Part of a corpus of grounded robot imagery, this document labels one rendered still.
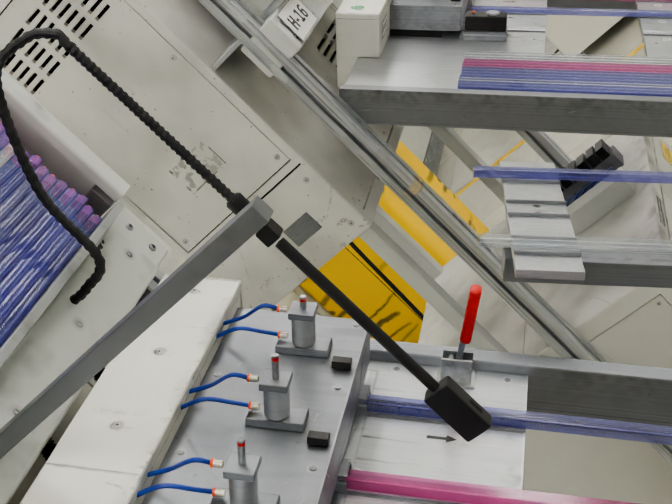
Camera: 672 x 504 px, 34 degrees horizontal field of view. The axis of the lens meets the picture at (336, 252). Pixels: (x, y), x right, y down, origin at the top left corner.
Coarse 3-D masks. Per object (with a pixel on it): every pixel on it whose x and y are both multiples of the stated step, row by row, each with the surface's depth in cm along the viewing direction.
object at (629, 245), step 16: (480, 240) 116; (496, 240) 116; (512, 240) 116; (528, 240) 116; (544, 240) 116; (560, 240) 116; (576, 240) 116; (592, 240) 116; (608, 240) 116; (624, 240) 116; (640, 240) 116; (656, 240) 116
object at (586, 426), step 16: (368, 400) 103; (384, 400) 103; (400, 400) 103; (416, 400) 103; (416, 416) 103; (432, 416) 103; (496, 416) 101; (512, 416) 101; (528, 416) 101; (544, 416) 101; (560, 416) 101; (576, 416) 101; (560, 432) 101; (576, 432) 100; (592, 432) 100; (608, 432) 100; (624, 432) 100; (640, 432) 99; (656, 432) 99
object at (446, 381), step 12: (444, 384) 73; (456, 384) 74; (432, 396) 74; (444, 396) 73; (456, 396) 73; (468, 396) 74; (432, 408) 74; (444, 408) 74; (456, 408) 74; (468, 408) 73; (480, 408) 74; (444, 420) 74; (456, 420) 74; (468, 420) 74; (480, 420) 74; (468, 432) 74; (480, 432) 74
